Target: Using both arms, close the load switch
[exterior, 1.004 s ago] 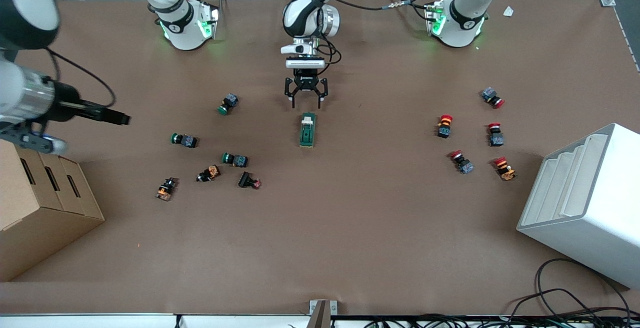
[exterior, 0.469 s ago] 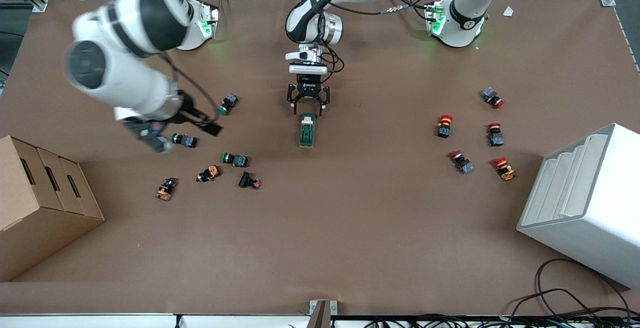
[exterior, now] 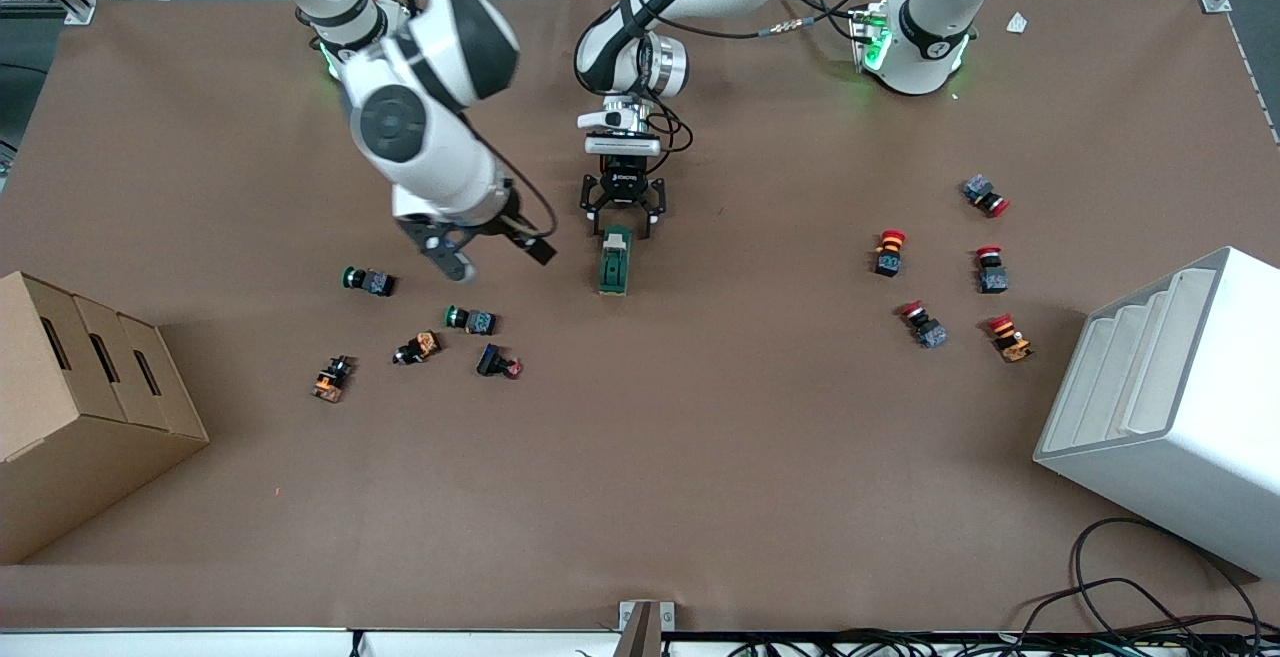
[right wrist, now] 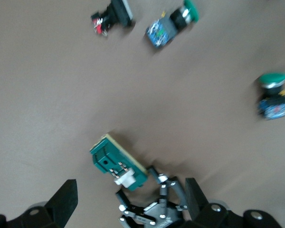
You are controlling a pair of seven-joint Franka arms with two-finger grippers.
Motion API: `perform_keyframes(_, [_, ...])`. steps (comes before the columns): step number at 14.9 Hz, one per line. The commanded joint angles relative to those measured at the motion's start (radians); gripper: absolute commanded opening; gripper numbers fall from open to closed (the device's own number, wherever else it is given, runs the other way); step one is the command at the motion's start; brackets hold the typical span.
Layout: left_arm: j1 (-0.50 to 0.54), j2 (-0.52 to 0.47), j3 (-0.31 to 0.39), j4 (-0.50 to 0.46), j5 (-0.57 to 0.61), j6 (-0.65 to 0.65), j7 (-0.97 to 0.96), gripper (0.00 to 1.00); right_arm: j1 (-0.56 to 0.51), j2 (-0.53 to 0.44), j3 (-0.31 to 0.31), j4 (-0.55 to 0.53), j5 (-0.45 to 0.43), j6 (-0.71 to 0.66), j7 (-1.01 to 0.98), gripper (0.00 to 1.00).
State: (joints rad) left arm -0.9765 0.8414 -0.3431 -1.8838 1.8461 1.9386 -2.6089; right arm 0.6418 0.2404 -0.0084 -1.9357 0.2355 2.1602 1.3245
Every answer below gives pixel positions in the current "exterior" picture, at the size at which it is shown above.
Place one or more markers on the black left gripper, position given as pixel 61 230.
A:
pixel 624 188

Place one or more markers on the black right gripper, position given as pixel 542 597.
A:
pixel 508 228

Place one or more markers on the green load switch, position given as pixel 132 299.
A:
pixel 616 265

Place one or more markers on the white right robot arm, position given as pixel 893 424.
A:
pixel 420 127

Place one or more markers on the brown paper table cover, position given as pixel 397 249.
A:
pixel 640 457

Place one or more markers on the red mushroom button orange block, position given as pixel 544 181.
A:
pixel 1010 339
pixel 888 255

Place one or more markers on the red pushbutton with blue block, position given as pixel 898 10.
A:
pixel 984 194
pixel 992 275
pixel 925 327

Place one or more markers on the small white paper scrap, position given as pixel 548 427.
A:
pixel 1017 23

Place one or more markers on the brown cardboard box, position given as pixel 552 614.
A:
pixel 70 437

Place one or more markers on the white tiered storage bin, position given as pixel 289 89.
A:
pixel 1190 437

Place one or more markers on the green pushbutton switch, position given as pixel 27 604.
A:
pixel 372 282
pixel 474 320

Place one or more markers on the black switch with red block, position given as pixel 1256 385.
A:
pixel 495 361

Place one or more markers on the black orange selector switch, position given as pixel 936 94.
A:
pixel 332 380
pixel 418 347

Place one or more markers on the grey metal bracket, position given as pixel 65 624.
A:
pixel 645 627

